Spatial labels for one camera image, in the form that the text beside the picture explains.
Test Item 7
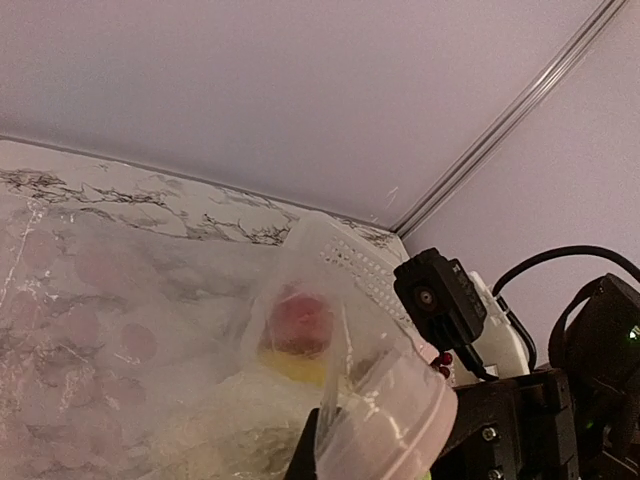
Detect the yellow banana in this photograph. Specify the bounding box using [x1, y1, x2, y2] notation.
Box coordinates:
[257, 350, 327, 387]

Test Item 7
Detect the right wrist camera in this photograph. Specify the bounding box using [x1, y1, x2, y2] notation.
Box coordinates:
[393, 247, 531, 381]

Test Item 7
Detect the right aluminium frame post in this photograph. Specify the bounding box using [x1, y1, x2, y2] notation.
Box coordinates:
[391, 0, 631, 239]

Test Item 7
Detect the clear zip top bag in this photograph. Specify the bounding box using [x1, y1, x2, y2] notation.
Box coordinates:
[1, 195, 458, 479]

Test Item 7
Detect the white plastic basket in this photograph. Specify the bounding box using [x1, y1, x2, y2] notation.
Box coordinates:
[292, 209, 431, 341]

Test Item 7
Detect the red bell pepper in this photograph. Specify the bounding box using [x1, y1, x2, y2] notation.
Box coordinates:
[269, 294, 334, 356]

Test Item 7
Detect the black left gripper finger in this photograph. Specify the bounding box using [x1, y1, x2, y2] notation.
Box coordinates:
[284, 408, 320, 480]

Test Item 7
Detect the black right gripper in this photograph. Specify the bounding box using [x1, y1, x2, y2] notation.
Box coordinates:
[434, 274, 639, 479]

